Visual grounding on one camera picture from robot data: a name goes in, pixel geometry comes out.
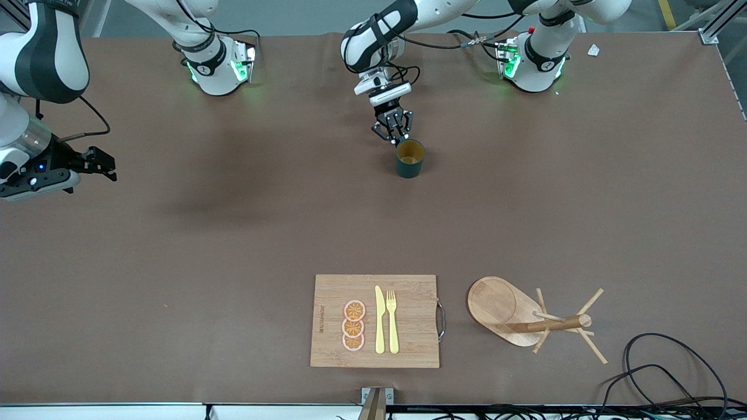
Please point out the dark green cup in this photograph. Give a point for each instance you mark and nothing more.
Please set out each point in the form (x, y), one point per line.
(409, 166)

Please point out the brown table cover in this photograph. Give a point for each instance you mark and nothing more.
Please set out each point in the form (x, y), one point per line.
(292, 245)

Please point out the white paper scrap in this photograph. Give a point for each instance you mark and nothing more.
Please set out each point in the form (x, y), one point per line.
(593, 50)

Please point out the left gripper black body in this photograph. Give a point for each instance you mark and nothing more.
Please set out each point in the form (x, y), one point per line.
(392, 121)

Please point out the yellow plastic knife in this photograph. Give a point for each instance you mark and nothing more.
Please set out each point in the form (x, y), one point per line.
(380, 326)

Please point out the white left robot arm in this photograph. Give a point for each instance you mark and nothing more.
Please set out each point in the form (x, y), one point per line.
(540, 58)

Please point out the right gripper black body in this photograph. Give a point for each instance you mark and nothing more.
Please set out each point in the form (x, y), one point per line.
(60, 160)

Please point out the aluminium frame profile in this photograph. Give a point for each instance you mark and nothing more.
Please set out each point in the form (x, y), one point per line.
(14, 14)
(715, 26)

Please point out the yellow plastic fork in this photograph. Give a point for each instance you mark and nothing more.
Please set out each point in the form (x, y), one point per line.
(393, 332)

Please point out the wooden mug rack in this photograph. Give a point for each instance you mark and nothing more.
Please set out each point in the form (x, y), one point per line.
(496, 303)

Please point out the bamboo cutting board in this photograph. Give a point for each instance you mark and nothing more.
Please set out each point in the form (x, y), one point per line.
(408, 315)

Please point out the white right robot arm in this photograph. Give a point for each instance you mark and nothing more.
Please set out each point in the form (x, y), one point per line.
(52, 58)

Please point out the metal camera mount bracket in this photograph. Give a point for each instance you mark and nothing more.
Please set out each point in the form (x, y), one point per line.
(376, 402)

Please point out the toy orange slice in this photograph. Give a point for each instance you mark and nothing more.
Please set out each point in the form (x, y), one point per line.
(354, 310)
(353, 343)
(352, 328)

